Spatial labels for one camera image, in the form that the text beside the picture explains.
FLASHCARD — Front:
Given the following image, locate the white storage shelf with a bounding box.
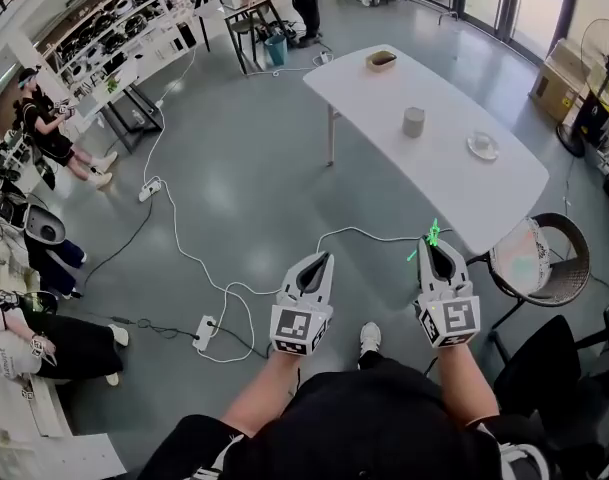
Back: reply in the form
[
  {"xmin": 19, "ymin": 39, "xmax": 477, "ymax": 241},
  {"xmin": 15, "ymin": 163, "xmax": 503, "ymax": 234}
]
[{"xmin": 37, "ymin": 0, "xmax": 201, "ymax": 115}]

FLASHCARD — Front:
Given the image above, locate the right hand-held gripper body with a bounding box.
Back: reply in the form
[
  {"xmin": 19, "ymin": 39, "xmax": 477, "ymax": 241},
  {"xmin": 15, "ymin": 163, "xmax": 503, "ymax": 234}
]
[{"xmin": 414, "ymin": 281, "xmax": 482, "ymax": 350}]

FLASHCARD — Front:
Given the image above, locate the teal waste bin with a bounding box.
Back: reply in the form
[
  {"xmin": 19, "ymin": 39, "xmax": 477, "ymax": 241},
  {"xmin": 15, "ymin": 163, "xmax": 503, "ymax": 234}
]
[{"xmin": 263, "ymin": 33, "xmax": 289, "ymax": 68}]

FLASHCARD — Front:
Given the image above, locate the white table with black frame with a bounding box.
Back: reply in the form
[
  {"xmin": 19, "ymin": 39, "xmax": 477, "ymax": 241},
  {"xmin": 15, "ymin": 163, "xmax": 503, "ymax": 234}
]
[{"xmin": 72, "ymin": 56, "xmax": 166, "ymax": 155}]

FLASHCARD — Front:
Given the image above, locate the black chair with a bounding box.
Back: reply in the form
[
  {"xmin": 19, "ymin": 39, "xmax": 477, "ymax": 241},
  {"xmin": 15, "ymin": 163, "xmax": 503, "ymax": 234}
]
[{"xmin": 492, "ymin": 305, "xmax": 609, "ymax": 469}]

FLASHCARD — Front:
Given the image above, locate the person's right forearm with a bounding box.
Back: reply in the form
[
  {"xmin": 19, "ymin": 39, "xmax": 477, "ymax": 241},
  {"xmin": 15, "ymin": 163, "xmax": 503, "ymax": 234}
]
[{"xmin": 432, "ymin": 341, "xmax": 501, "ymax": 430}]

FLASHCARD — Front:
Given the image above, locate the black-legged work desk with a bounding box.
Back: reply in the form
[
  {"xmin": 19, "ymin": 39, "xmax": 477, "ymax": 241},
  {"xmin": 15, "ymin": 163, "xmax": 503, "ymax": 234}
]
[{"xmin": 218, "ymin": 0, "xmax": 291, "ymax": 77}]

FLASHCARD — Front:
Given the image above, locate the person's left forearm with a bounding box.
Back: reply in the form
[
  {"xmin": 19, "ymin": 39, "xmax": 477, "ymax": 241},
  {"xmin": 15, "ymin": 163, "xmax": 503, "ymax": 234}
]
[{"xmin": 220, "ymin": 349, "xmax": 305, "ymax": 439}]

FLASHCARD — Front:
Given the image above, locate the person's white shoe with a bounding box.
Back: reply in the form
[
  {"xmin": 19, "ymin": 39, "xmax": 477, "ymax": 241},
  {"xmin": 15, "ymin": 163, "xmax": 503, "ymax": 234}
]
[{"xmin": 358, "ymin": 321, "xmax": 383, "ymax": 358}]

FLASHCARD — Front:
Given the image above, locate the green star stick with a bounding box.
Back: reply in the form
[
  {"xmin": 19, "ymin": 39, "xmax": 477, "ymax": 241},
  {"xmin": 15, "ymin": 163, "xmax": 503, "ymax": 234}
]
[{"xmin": 405, "ymin": 217, "xmax": 443, "ymax": 264}]

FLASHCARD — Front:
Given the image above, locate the person's black clothing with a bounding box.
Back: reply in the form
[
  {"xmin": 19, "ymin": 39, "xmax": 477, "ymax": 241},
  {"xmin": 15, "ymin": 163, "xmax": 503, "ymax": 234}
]
[{"xmin": 137, "ymin": 352, "xmax": 553, "ymax": 480}]

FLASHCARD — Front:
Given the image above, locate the cardboard box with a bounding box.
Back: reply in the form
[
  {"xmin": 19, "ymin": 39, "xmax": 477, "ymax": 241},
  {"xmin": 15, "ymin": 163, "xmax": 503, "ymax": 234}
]
[{"xmin": 528, "ymin": 39, "xmax": 593, "ymax": 123}]

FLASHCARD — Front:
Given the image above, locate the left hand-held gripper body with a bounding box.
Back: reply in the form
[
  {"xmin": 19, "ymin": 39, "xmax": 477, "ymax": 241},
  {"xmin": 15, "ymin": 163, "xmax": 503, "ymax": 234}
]
[{"xmin": 269, "ymin": 287, "xmax": 334, "ymax": 357}]

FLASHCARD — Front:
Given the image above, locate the white desk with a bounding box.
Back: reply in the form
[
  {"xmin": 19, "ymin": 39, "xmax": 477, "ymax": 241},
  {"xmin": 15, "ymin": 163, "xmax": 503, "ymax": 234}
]
[{"xmin": 0, "ymin": 367, "xmax": 129, "ymax": 480}]

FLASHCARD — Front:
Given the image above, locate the glass saucer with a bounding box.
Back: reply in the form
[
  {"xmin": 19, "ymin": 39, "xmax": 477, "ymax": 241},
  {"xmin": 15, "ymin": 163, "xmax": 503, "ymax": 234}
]
[{"xmin": 466, "ymin": 130, "xmax": 501, "ymax": 162}]

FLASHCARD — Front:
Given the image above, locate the black floor cable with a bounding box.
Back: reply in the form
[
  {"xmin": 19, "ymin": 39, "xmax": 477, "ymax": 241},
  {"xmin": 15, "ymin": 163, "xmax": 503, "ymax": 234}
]
[{"xmin": 81, "ymin": 201, "xmax": 273, "ymax": 360}]

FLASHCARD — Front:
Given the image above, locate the pale patterned cushion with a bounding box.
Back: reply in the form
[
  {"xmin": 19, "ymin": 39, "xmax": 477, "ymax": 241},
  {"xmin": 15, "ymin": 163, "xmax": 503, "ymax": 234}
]
[{"xmin": 489, "ymin": 216, "xmax": 553, "ymax": 297}]

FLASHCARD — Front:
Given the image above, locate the oval wooden box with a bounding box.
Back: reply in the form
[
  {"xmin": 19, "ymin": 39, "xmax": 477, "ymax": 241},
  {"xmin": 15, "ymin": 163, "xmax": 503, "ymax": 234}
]
[{"xmin": 365, "ymin": 50, "xmax": 399, "ymax": 72}]

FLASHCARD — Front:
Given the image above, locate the dark wicker chair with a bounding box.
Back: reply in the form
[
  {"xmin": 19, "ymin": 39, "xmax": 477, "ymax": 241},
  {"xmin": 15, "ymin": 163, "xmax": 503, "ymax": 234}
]
[{"xmin": 465, "ymin": 212, "xmax": 593, "ymax": 365}]

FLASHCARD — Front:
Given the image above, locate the white power cable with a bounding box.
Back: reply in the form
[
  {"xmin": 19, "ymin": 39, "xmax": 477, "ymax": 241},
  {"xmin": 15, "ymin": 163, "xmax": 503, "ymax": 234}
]
[{"xmin": 142, "ymin": 47, "xmax": 455, "ymax": 364}]

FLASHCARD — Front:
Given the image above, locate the white folding table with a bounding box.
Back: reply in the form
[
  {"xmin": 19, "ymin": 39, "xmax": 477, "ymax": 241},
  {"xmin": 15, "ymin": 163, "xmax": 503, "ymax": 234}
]
[{"xmin": 302, "ymin": 43, "xmax": 552, "ymax": 257}]

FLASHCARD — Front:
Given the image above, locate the grey cup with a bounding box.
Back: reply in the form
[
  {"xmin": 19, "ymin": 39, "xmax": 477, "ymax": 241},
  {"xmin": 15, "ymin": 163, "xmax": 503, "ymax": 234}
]
[{"xmin": 401, "ymin": 106, "xmax": 427, "ymax": 140}]

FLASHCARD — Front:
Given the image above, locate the black standing fan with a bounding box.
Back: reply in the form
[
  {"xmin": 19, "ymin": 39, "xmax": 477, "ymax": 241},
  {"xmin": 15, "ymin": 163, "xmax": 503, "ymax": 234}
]
[{"xmin": 555, "ymin": 17, "xmax": 609, "ymax": 159}]

